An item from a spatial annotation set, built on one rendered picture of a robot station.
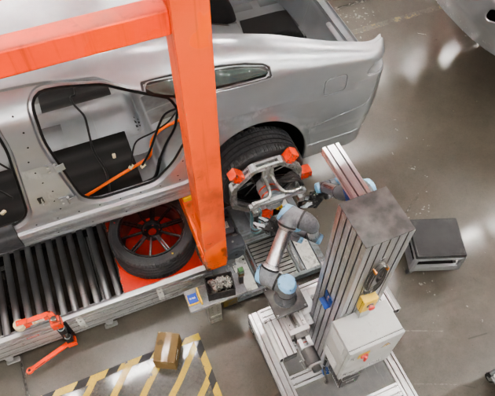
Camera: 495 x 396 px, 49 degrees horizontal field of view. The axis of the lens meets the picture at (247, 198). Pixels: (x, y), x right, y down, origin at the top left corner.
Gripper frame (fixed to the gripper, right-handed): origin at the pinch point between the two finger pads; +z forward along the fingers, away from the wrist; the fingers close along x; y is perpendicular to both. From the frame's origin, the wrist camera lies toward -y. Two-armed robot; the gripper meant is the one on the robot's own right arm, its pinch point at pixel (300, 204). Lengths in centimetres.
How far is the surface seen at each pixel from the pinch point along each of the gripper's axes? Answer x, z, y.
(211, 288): 25, 78, -26
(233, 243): -11, 47, -42
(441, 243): 46, -104, -49
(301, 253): 2, -7, -75
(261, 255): -10, 24, -77
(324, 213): -30, -45, -83
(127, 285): -14, 133, -56
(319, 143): -42, -35, 5
